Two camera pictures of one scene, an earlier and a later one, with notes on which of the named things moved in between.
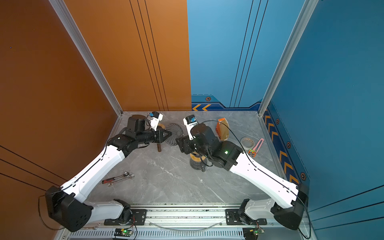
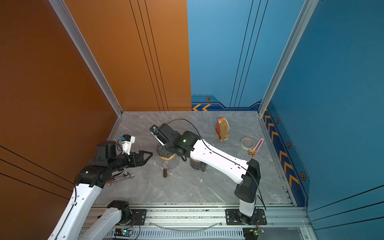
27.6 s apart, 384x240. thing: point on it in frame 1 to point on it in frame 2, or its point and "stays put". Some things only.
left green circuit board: x=123 y=232 stays put
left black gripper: x=163 y=138 to x=140 y=156
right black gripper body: x=203 y=151 to x=166 y=150
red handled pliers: x=111 y=181 stays put
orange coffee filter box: x=223 y=131 stays put
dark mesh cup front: x=200 y=165 stays put
